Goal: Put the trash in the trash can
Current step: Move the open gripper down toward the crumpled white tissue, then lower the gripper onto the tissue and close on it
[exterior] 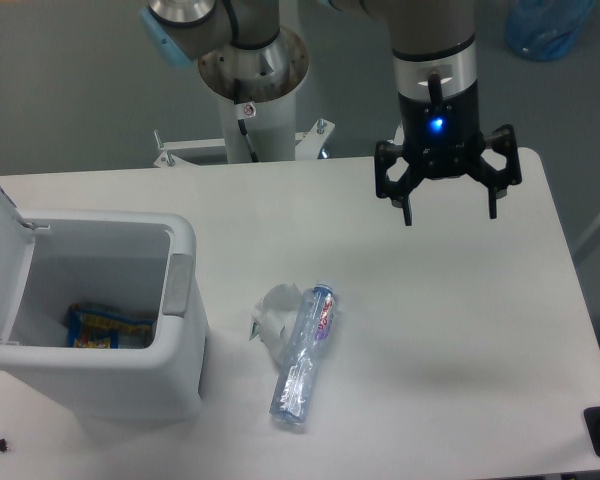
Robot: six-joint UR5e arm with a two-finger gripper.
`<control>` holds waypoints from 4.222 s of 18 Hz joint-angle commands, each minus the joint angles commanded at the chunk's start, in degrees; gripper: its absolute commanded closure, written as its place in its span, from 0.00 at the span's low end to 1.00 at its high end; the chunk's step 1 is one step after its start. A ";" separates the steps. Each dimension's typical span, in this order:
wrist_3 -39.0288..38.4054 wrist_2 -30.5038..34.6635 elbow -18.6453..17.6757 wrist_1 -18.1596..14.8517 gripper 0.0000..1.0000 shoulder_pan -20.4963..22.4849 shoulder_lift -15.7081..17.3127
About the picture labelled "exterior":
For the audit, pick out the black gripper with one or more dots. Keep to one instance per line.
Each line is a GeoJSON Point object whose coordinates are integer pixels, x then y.
{"type": "Point", "coordinates": [440, 135]}

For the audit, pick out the white paper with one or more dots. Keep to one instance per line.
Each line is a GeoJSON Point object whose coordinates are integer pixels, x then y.
{"type": "Point", "coordinates": [273, 318]}

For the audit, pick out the clear plastic water bottle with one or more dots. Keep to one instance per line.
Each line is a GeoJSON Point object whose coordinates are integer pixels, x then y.
{"type": "Point", "coordinates": [303, 355]}

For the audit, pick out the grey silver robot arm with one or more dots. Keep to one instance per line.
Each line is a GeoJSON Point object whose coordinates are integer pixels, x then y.
{"type": "Point", "coordinates": [434, 56]}

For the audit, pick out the white plastic trash can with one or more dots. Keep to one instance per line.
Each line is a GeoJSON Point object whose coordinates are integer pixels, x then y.
{"type": "Point", "coordinates": [137, 262]}

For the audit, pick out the white trash can lid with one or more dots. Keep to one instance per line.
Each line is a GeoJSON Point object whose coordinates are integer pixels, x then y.
{"type": "Point", "coordinates": [17, 244]}

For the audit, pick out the blue plastic bag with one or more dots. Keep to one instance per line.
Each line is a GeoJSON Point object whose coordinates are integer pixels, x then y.
{"type": "Point", "coordinates": [545, 31]}

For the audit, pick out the blue yellow snack wrapper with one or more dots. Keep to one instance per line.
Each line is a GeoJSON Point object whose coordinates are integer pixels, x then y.
{"type": "Point", "coordinates": [99, 327]}

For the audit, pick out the white pedestal base bracket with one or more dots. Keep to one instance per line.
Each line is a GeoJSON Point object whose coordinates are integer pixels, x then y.
{"type": "Point", "coordinates": [307, 145]}

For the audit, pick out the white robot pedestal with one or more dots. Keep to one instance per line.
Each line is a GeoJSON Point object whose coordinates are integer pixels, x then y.
{"type": "Point", "coordinates": [255, 120]}

